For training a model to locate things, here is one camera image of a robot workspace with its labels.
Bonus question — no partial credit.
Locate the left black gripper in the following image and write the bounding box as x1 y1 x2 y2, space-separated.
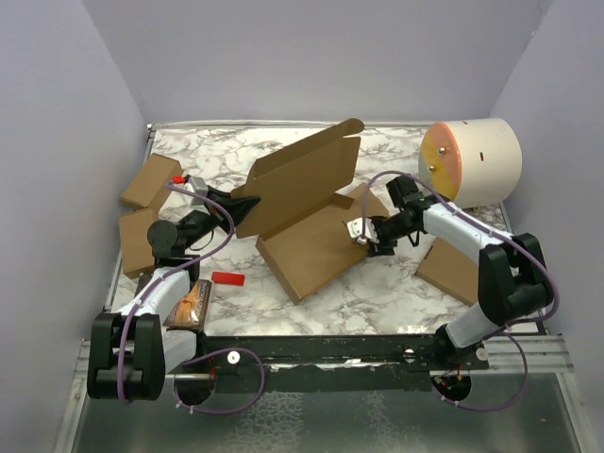
179 184 261 250

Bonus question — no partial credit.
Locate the cardboard box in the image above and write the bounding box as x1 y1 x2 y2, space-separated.
231 118 388 303
118 209 158 279
120 154 183 212
415 238 478 307

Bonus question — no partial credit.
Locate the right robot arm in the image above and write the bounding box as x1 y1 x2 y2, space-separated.
346 171 560 369

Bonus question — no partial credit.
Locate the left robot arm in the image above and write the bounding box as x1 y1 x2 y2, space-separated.
87 187 260 404

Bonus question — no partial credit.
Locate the red flat block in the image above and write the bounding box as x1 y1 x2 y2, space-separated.
211 271 245 286

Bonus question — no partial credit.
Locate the white cylinder container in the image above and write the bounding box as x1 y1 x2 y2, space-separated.
418 118 522 209

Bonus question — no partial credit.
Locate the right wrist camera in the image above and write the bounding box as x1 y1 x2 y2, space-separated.
345 217 378 245

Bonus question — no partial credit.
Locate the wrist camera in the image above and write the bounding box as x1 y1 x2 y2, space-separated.
345 217 378 245
171 175 209 206

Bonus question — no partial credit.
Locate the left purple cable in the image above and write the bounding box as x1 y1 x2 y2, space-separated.
117 181 236 405

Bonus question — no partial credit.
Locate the purple cable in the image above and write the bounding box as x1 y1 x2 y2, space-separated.
361 170 562 331
117 181 236 405

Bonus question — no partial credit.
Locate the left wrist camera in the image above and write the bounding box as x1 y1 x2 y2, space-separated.
171 175 209 206

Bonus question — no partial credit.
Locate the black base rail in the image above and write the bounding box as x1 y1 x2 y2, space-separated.
168 334 488 394

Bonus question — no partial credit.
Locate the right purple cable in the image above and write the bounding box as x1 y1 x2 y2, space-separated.
361 170 562 331

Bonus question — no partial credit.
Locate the aluminium frame profile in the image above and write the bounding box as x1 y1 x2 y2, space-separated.
481 335 574 374

